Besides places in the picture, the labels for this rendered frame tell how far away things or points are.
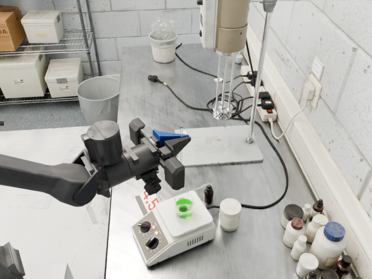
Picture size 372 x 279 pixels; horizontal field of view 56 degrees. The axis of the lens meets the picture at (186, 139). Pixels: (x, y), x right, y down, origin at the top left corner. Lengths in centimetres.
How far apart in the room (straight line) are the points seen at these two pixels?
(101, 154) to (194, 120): 81
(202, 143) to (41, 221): 59
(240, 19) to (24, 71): 231
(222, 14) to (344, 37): 34
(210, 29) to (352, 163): 53
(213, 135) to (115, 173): 70
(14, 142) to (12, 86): 177
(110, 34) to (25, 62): 75
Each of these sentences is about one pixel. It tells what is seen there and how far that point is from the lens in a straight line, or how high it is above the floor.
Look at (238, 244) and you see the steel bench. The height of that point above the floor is 90.
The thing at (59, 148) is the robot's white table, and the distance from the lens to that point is 134.
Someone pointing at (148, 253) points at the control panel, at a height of 94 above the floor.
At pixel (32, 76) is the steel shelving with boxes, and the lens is 308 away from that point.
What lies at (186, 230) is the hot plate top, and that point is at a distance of 92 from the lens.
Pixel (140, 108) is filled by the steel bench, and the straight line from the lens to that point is 147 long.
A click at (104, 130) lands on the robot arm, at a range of 63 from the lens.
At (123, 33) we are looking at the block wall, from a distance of 323.
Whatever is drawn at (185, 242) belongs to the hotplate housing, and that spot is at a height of 95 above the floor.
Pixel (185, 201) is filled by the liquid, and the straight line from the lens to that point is 92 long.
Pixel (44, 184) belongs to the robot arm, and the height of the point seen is 130.
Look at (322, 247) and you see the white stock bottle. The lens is 96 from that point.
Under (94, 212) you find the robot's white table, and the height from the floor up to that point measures 90.
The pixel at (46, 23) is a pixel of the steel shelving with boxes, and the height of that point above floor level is 72.
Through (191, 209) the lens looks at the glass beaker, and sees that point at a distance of 90.
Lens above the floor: 174
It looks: 40 degrees down
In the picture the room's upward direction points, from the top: straight up
